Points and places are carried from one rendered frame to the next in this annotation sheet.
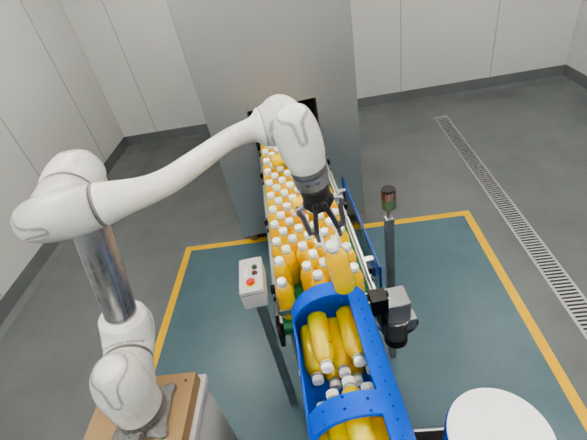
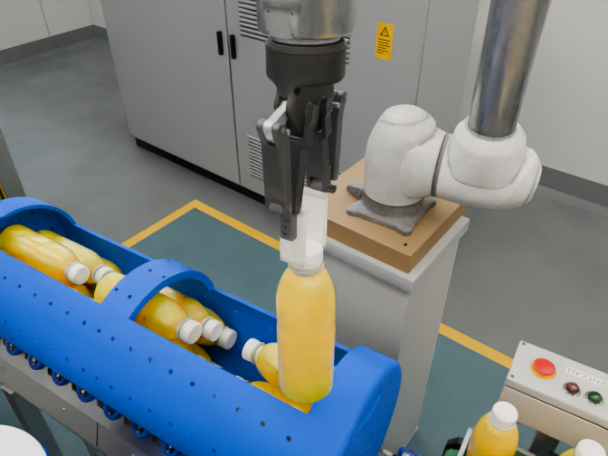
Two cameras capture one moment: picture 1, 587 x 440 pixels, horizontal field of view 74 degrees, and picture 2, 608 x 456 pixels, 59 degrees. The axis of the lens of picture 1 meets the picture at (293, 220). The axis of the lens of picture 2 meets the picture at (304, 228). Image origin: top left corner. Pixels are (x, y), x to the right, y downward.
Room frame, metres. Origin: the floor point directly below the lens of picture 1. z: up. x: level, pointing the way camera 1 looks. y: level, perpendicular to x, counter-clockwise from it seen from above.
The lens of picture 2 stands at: (1.09, -0.50, 1.86)
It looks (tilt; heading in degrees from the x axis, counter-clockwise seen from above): 37 degrees down; 120
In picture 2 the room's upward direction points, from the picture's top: straight up
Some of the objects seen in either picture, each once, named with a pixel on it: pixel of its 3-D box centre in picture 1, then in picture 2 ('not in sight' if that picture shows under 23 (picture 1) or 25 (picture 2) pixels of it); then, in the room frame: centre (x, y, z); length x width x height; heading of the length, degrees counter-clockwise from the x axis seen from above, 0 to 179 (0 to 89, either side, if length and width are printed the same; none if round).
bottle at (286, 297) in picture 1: (286, 299); (490, 450); (1.11, 0.10, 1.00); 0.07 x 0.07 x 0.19
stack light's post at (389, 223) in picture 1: (390, 297); not in sight; (1.36, -0.43, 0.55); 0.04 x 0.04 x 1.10; 89
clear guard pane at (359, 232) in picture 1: (361, 249); not in sight; (1.61, -0.34, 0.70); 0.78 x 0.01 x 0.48; 179
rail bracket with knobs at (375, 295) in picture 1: (376, 303); not in sight; (1.03, -0.26, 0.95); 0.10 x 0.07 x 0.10; 89
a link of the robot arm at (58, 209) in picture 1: (58, 213); not in sight; (0.77, 0.51, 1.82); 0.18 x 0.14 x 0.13; 98
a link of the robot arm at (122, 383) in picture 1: (123, 384); (403, 152); (0.71, 0.61, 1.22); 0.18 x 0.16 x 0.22; 8
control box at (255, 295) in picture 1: (252, 281); (565, 399); (1.19, 0.23, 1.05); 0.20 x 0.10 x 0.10; 179
